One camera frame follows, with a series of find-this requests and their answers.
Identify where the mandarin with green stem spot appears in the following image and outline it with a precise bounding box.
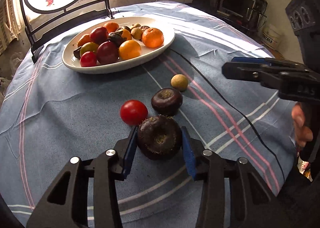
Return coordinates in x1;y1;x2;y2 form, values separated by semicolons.
142;27;165;48

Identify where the smooth dark water chestnut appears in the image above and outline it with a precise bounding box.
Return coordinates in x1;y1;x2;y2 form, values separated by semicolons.
151;88;183;116

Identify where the dark purple tomato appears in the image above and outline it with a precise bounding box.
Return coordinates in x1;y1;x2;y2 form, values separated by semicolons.
97;41;119;64

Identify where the black bag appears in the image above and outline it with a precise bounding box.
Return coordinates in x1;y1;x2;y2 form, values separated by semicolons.
192;0;218;10

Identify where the computer monitor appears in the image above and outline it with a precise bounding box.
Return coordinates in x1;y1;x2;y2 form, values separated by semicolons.
221;0;257;18

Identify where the large smooth orange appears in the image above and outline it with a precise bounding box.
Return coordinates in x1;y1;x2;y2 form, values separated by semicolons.
118;40;142;60

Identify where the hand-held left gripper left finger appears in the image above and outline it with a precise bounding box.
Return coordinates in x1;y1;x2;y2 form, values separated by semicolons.
26;126;138;228

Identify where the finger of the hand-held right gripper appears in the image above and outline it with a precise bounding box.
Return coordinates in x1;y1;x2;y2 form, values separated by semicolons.
231;56;310;73
222;61;283;88

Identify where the person's right hand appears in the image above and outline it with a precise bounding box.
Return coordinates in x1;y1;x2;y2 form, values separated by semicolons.
291;103;314;147

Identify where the green yellow unripe tomato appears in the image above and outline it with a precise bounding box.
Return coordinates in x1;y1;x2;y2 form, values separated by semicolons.
80;42;100;54

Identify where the white oval plate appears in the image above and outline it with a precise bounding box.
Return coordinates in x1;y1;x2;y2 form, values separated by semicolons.
62;16;176;74

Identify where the large hairy water chestnut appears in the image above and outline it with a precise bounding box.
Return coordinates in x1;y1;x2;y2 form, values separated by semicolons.
137;115;183;161

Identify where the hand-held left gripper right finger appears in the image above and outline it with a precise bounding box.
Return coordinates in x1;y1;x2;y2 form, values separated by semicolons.
181;126;288;228

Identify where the checked curtain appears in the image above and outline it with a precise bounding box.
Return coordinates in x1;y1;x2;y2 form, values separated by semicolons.
0;0;22;53

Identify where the bright red tomato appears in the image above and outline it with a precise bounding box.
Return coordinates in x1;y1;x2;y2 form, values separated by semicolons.
120;100;148;126

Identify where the blue striped tablecloth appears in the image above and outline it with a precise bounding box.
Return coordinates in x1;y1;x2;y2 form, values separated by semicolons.
0;0;304;228

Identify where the small red tomato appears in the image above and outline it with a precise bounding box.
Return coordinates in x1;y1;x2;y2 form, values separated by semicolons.
80;51;97;67

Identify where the dark red tomato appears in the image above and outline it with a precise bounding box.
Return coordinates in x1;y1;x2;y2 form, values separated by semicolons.
90;26;109;45

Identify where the white bucket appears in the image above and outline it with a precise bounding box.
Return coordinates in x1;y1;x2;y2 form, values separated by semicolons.
261;24;282;49

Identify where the floral patterned cloth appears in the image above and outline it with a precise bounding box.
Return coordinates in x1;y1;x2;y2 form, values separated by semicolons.
297;152;313;181

